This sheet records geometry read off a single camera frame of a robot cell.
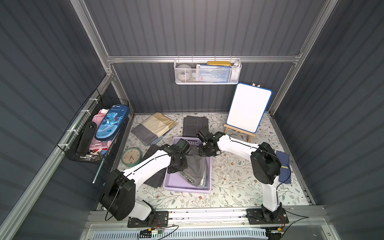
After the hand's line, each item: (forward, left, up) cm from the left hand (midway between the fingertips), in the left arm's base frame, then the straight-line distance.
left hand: (182, 168), depth 83 cm
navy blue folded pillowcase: (-1, -61, -7) cm, 61 cm away
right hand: (+12, -13, -2) cm, 18 cm away
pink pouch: (0, +36, +23) cm, 42 cm away
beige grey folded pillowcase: (+31, +25, -6) cm, 41 cm away
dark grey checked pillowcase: (-5, +15, -6) cm, 17 cm away
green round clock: (+10, +34, -5) cm, 35 cm away
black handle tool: (+2, +40, +26) cm, 48 cm away
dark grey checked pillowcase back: (+38, -5, -6) cm, 39 cm away
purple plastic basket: (-5, +4, -7) cm, 9 cm away
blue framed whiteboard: (+31, -40, +19) cm, 54 cm away
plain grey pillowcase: (0, -8, -5) cm, 9 cm away
